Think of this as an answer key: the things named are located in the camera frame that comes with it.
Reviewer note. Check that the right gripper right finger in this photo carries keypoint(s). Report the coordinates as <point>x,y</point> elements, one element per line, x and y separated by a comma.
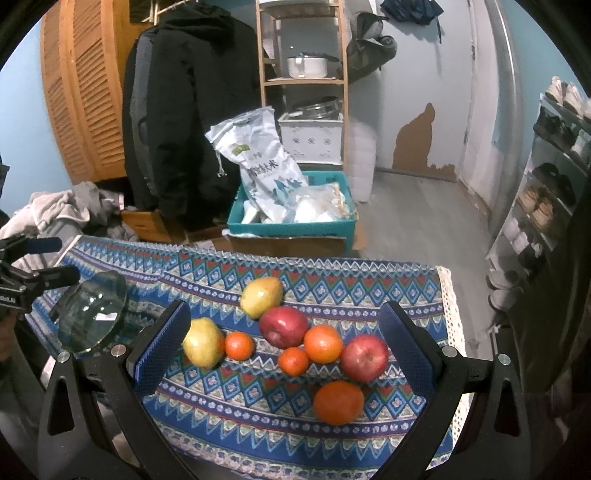
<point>416,352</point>

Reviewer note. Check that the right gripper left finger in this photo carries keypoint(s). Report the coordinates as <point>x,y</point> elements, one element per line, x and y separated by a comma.
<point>154,348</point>

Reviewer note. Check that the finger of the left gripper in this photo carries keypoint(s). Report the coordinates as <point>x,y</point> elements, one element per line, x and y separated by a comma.
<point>18,246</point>
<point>45,279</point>

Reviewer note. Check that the dark glass bowl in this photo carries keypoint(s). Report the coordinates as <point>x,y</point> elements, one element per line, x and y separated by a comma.
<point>90,314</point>

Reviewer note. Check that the red apple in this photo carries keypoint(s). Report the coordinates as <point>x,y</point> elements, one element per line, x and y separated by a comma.
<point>365,358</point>
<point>283,327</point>

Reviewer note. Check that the small orange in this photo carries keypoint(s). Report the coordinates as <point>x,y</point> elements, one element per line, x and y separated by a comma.
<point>239,346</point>
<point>293,362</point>

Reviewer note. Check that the large orange front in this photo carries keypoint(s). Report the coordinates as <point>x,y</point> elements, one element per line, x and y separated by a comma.
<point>338,403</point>

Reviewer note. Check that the medium orange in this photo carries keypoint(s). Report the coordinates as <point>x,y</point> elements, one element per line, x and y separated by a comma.
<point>323,344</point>

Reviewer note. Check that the yellow pear back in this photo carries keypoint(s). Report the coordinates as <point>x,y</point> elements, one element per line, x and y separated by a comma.
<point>261,295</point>

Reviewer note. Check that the pile of grey clothes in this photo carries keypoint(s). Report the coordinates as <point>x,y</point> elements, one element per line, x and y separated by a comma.
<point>83,209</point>

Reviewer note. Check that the blue patterned tablecloth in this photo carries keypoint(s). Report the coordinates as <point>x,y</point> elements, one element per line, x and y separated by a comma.
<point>278,406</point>

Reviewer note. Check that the wooden box on floor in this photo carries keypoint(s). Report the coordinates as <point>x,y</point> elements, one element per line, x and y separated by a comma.
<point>153,227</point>

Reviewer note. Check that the teal plastic crate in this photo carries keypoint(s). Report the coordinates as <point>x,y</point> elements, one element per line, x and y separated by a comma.
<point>262,226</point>

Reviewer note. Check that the clear plastic bag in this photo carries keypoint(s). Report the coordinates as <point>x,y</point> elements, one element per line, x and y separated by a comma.
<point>319,204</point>

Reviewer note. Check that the wooden louvered door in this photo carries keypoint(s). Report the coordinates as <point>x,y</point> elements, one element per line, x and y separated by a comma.
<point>84,46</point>

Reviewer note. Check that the shoe rack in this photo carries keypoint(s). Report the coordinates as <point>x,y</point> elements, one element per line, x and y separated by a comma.
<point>549,190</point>

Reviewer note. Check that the white patterned storage box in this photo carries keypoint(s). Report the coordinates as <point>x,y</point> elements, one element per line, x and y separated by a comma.
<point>312,141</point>

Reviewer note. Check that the white rice bag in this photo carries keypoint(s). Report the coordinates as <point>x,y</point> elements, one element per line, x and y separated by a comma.
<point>270,175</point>

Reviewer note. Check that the black hanging jacket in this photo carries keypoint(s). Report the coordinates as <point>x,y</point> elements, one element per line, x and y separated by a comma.
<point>196,67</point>

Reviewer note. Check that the metal steamer pot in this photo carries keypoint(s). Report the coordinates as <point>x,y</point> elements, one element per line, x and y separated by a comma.
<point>322,108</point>

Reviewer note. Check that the grey hanging bag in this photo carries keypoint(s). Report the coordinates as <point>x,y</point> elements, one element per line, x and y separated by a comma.
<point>370,48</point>

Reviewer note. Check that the white cooking pot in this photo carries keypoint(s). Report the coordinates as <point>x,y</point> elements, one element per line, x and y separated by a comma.
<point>310,65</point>

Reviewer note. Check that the dark blue hanging cloth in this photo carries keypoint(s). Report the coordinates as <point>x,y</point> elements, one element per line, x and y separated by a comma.
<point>421,12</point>

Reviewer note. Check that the wooden shelf rack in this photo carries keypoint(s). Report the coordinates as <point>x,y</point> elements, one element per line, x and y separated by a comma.
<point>287,28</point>

